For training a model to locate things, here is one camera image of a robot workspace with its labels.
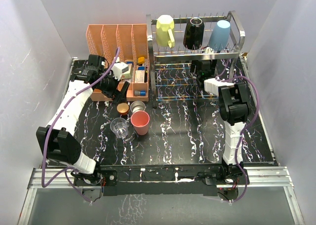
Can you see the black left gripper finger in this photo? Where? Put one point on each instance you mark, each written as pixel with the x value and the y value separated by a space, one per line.
pixel 120 95
pixel 110 94

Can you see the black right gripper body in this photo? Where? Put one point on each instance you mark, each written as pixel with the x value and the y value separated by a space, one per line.
pixel 194 65

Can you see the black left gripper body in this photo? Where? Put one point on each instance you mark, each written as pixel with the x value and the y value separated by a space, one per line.
pixel 109 83

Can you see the small orange mug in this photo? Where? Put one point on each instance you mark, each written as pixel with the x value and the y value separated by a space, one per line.
pixel 123 108

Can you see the stainless steel cup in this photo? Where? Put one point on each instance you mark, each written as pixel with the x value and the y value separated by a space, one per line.
pixel 137 106

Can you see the pink plastic cup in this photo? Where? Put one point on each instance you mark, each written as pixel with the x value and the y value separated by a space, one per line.
pixel 140 121

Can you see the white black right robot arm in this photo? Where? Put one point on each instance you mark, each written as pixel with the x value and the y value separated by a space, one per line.
pixel 234 110

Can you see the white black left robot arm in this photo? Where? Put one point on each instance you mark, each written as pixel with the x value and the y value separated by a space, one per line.
pixel 56 139

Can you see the stainless steel dish rack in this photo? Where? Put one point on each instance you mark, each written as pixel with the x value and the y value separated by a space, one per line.
pixel 184 57

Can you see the white green small box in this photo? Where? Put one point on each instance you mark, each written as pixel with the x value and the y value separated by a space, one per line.
pixel 128 73

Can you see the blue grey cylinder battery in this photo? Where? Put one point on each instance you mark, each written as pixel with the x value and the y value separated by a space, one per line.
pixel 139 93

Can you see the white red printed box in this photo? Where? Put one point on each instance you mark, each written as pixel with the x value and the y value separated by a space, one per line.
pixel 139 76

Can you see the black glossy cup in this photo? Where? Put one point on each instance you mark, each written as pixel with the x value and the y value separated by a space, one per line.
pixel 193 35

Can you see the light blue cup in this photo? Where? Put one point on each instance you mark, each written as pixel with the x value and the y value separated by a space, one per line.
pixel 220 35

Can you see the yellow black small object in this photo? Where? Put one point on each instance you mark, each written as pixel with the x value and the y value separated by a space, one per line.
pixel 140 60

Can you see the yellow faceted mug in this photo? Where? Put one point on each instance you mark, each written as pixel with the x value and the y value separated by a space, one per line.
pixel 165 31

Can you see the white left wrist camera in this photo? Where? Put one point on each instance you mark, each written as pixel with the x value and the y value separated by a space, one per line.
pixel 118 69

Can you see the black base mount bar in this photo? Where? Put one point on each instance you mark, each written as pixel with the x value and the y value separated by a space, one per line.
pixel 205 179

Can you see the aluminium frame rail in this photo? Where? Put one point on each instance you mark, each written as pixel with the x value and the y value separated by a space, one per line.
pixel 268 199

